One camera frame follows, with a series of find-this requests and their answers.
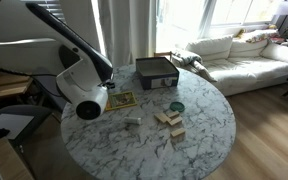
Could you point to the floral cushion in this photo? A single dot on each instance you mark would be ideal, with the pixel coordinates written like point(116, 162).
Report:
point(259, 35)

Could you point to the dark grey office chair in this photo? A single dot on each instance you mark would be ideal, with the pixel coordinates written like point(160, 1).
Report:
point(40, 113)

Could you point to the white paper sheet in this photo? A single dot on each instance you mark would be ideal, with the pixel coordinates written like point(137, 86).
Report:
point(10, 125)

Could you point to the large bright window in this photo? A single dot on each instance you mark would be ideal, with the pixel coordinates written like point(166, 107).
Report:
point(234, 11)

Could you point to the blue grey upholstered chair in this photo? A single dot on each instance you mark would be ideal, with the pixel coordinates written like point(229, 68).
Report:
point(47, 91)

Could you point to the navy cardboard box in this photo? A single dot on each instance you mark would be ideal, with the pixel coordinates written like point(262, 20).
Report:
point(157, 81)

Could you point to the small white tube bottle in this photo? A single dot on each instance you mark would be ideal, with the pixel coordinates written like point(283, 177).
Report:
point(132, 120)

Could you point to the wooden desk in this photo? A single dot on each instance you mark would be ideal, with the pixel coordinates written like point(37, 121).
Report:
point(7, 87)

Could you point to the white sofa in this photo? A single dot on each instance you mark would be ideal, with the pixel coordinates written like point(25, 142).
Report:
point(250, 66)

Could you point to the crumpled grey white blanket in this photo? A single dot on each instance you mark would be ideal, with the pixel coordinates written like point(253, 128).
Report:
point(187, 57)

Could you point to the small wooden block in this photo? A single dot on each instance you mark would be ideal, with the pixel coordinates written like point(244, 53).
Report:
point(175, 121)
point(162, 117)
point(178, 132)
point(173, 114)

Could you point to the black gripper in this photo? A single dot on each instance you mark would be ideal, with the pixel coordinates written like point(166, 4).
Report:
point(109, 84)

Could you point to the yellow green picture book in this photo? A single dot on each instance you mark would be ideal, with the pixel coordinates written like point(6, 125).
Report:
point(122, 100)

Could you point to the light sheer curtain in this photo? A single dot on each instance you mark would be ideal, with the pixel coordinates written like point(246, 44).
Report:
point(127, 30)

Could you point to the round green lid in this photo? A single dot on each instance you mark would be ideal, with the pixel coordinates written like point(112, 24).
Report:
point(177, 106)

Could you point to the wooden slat chair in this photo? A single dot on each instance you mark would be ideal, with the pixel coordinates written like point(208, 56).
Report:
point(162, 54)

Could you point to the white floor lamp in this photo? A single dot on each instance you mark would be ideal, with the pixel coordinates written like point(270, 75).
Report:
point(285, 7)

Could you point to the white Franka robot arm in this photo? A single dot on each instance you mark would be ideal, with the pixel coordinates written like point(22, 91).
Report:
point(80, 83)

